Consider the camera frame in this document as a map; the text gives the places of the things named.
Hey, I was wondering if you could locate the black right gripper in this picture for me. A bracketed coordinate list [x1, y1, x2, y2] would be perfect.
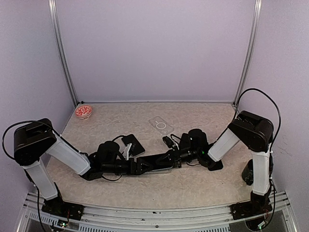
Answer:
[155, 146, 199, 168]

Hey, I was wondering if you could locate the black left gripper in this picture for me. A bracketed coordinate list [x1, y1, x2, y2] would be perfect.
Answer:
[102, 157, 154, 175]

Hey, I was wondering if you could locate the large black teal-edged phone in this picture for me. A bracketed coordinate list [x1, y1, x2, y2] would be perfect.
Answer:
[136, 154, 173, 173]

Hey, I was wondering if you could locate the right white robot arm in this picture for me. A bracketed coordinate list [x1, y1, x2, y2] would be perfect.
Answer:
[155, 111, 274, 215]

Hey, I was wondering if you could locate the silver-edged phone black screen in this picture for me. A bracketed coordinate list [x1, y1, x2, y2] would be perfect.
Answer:
[121, 134, 145, 157]

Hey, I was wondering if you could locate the clear magsafe phone case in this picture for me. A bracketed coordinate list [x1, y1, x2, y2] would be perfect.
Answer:
[149, 116, 174, 136]

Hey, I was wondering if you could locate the red patterned bowl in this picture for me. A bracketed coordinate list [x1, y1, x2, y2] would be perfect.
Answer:
[75, 105, 92, 120]

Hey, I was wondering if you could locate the dark green cup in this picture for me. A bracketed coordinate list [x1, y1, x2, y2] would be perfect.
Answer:
[241, 159, 253, 186]

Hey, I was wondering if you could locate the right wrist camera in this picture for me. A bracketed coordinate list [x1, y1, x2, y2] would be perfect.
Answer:
[162, 136, 174, 148]

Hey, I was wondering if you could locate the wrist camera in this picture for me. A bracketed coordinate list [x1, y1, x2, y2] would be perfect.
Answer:
[123, 143, 132, 160]
[162, 136, 174, 148]

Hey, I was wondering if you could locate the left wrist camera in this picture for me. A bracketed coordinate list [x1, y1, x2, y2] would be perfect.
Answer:
[123, 143, 132, 160]

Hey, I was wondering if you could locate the aluminium table edge rail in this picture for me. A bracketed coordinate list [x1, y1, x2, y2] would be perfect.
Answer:
[15, 192, 297, 232]

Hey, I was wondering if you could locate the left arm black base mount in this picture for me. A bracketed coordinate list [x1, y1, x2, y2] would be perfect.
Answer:
[42, 184, 84, 221]

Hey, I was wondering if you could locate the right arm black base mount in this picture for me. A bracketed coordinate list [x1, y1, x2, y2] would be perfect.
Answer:
[230, 189, 273, 220]

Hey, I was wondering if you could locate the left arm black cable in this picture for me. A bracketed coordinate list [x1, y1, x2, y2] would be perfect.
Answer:
[1, 120, 49, 161]

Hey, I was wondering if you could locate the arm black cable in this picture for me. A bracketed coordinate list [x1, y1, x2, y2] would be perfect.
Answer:
[235, 88, 282, 155]
[1, 120, 49, 161]

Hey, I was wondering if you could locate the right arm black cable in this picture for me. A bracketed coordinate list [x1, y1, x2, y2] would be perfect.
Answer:
[235, 88, 282, 155]

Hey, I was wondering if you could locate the right aluminium frame post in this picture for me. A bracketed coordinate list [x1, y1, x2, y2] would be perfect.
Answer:
[233, 0, 262, 106]

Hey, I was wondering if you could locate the aluminium frame post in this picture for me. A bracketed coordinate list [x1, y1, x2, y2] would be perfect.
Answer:
[48, 0, 79, 107]
[233, 0, 262, 106]

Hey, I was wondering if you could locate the left aluminium frame post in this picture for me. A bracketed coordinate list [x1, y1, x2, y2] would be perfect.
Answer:
[48, 0, 79, 107]

